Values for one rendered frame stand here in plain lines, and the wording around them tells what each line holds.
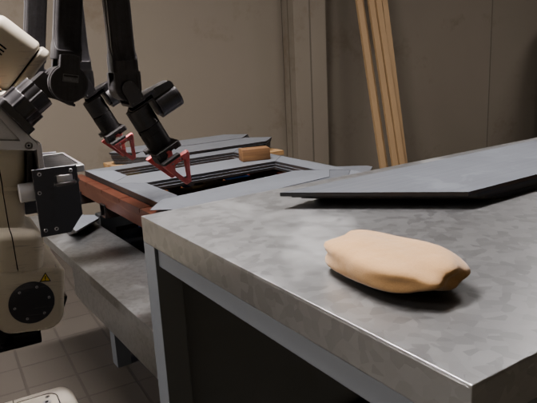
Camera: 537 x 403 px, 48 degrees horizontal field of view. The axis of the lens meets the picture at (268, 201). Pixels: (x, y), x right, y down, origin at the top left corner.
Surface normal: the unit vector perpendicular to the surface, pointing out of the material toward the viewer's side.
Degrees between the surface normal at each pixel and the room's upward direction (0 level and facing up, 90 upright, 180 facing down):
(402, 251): 6
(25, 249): 90
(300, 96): 90
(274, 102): 90
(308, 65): 90
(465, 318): 0
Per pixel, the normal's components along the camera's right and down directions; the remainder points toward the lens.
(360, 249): -0.21, -0.90
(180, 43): 0.49, 0.19
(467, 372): -0.05, -0.97
